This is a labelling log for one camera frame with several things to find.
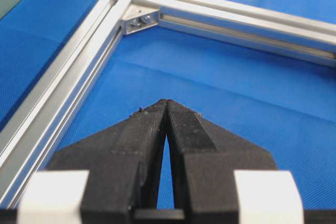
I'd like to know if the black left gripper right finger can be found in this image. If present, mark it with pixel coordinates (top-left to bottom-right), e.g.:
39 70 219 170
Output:
166 100 277 223

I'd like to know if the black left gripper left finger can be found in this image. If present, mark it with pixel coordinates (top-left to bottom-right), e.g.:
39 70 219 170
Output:
47 99 166 223

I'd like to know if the aluminium extrusion rectangular frame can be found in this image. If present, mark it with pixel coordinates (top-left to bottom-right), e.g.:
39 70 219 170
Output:
1 0 335 208

